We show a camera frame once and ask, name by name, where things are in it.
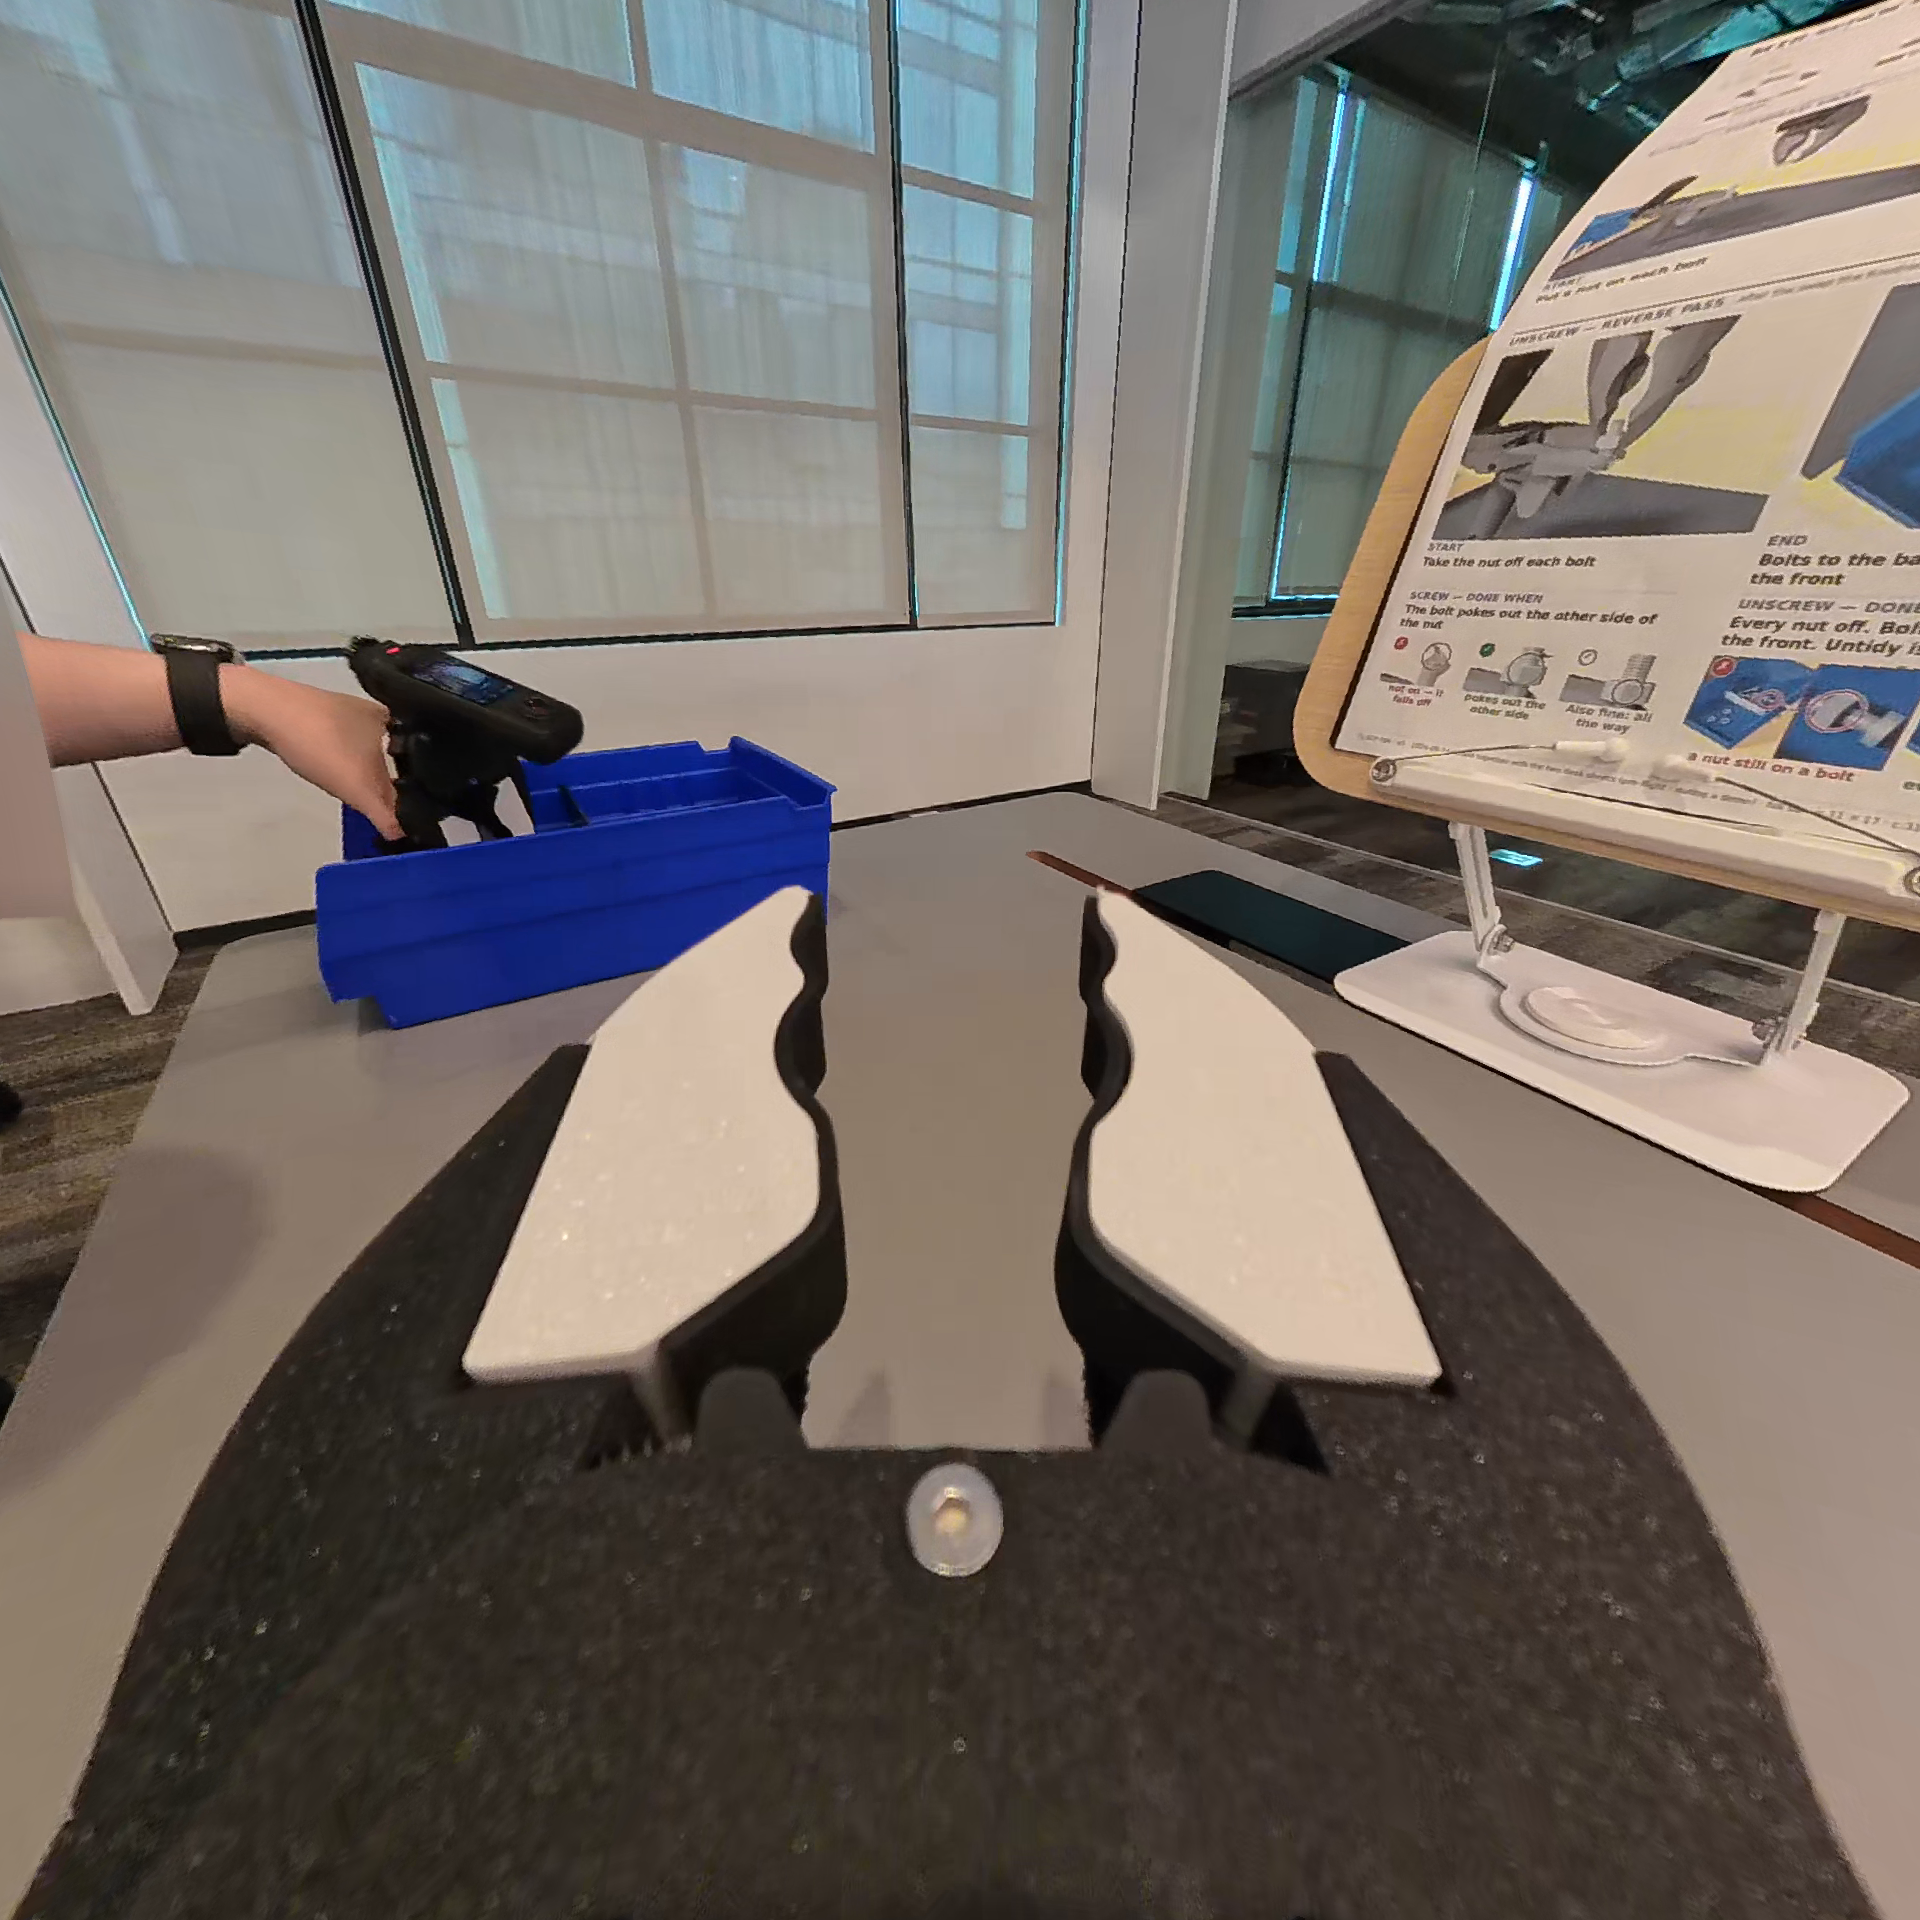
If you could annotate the instruction poster board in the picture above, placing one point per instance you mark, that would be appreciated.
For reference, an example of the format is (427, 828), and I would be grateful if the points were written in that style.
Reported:
(1681, 451)

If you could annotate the black wristwatch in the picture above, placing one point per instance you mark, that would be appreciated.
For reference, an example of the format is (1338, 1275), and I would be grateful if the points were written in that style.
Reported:
(200, 697)

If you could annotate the black phone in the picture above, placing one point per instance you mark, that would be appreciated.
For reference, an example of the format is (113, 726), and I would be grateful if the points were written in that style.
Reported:
(1277, 922)

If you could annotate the white board stand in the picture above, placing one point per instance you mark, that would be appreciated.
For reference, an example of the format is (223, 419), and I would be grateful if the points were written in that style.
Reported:
(1801, 1112)

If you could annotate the large window with blinds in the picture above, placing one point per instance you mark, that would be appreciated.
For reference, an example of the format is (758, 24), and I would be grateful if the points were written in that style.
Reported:
(661, 299)

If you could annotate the person's left forearm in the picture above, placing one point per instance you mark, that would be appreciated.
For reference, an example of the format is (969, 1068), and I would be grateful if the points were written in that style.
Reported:
(93, 699)

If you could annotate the glass partition window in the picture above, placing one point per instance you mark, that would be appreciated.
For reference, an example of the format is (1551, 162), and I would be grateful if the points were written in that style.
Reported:
(1382, 331)

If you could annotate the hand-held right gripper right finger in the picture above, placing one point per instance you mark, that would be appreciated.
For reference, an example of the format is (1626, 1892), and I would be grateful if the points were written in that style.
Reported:
(1246, 1200)

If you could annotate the person's left hand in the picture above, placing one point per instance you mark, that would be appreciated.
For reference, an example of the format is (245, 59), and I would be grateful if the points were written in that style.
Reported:
(354, 750)

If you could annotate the blue plastic bin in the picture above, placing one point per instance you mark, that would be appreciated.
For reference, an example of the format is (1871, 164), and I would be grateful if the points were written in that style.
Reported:
(571, 900)

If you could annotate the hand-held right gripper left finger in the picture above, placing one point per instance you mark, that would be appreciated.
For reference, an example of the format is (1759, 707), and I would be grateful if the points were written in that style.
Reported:
(646, 1200)

